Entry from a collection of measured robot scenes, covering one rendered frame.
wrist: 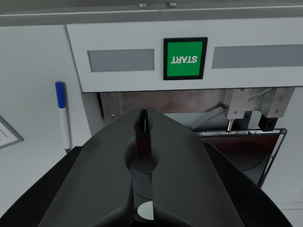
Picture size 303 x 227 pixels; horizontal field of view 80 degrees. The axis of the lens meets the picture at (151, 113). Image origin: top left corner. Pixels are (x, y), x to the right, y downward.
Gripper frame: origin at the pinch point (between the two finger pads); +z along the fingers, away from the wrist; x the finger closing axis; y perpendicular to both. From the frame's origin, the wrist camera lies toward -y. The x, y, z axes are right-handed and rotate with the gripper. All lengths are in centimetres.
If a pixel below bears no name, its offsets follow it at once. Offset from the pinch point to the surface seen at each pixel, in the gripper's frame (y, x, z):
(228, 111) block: 12.7, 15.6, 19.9
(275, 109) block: 12.4, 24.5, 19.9
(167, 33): -2.7, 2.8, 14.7
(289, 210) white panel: 59, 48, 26
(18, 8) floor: -4, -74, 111
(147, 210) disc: 47, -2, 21
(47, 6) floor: -5, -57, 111
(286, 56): 0.8, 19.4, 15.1
